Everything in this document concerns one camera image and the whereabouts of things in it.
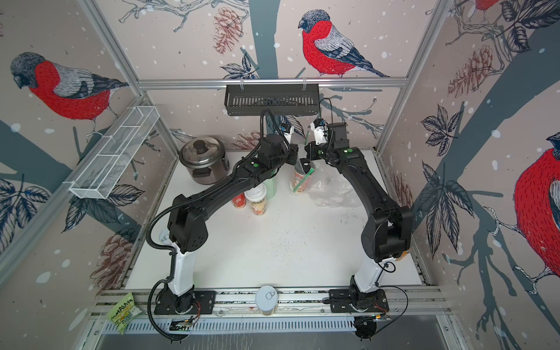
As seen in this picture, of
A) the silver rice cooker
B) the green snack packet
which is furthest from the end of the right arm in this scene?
the green snack packet

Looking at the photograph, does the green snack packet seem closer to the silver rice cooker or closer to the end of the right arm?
the silver rice cooker

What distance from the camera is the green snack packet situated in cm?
71
